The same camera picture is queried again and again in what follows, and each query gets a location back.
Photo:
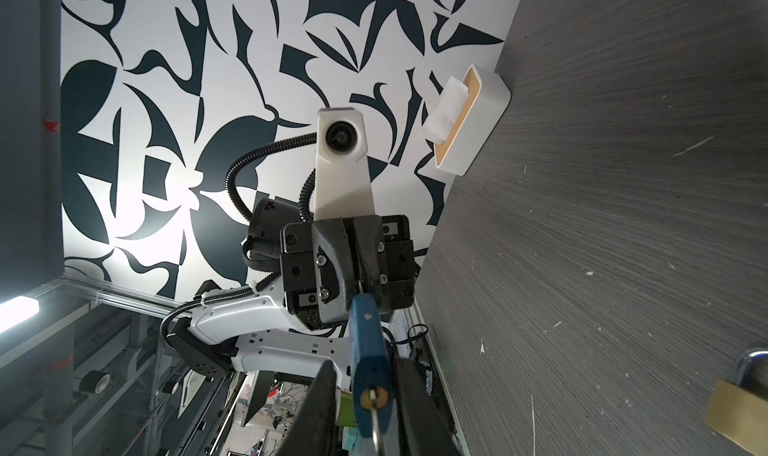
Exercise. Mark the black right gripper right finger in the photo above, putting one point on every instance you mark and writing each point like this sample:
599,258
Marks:
421,430

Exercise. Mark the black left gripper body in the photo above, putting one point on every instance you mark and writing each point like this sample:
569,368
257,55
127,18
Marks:
325,264

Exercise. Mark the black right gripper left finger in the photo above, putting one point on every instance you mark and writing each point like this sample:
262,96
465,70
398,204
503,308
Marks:
314,429

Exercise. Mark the blue padlock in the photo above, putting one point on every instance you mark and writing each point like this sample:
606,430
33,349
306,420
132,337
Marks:
372,379

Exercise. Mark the brass padlock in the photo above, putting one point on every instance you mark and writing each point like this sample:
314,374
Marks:
736,412

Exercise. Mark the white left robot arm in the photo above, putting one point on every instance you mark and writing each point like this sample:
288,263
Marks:
249,328

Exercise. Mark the white tissue box wooden lid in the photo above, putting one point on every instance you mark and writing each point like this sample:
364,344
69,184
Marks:
467,112

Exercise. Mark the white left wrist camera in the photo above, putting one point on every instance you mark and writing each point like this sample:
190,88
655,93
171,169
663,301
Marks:
342,179

